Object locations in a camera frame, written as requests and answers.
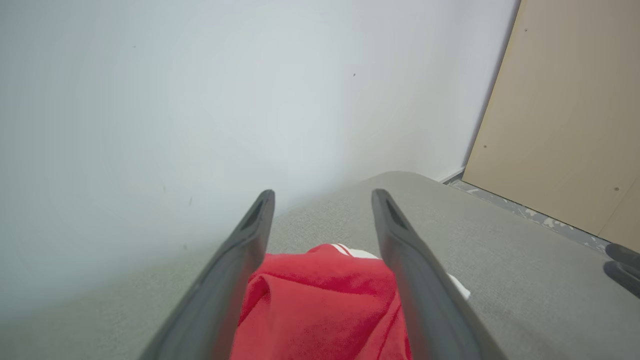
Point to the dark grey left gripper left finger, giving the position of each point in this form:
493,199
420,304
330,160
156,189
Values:
220,300

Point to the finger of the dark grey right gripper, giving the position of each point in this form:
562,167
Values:
625,255
627,280

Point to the white wall baseboard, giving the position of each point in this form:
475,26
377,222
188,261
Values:
451,174

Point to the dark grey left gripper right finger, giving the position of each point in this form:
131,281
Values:
430,310

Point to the beige wooden panel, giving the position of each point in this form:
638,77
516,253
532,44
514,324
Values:
565,100

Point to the red Bulls 23 jersey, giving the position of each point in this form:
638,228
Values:
320,310

